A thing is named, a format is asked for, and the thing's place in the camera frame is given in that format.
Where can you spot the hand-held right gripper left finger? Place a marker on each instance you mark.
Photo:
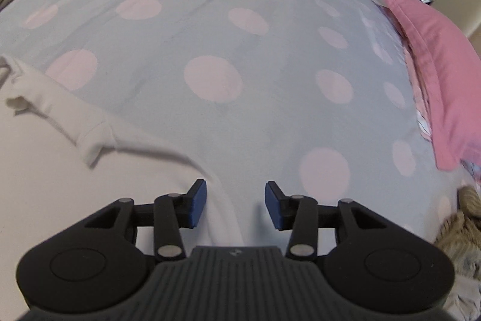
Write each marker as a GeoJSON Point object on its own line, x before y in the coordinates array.
{"type": "Point", "coordinates": [198, 204]}

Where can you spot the white knit sweater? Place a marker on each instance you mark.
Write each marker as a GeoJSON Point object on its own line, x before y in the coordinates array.
{"type": "Point", "coordinates": [56, 174]}

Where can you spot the pink pillow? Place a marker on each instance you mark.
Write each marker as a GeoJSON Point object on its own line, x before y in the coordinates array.
{"type": "Point", "coordinates": [443, 72]}

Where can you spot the striped beige garment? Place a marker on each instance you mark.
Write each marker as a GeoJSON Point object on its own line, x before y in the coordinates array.
{"type": "Point", "coordinates": [462, 242]}

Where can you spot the polka dot bed sheet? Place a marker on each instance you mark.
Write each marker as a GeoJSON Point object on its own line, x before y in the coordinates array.
{"type": "Point", "coordinates": [225, 42]}

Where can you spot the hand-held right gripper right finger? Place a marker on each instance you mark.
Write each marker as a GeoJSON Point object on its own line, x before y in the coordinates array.
{"type": "Point", "coordinates": [273, 206]}

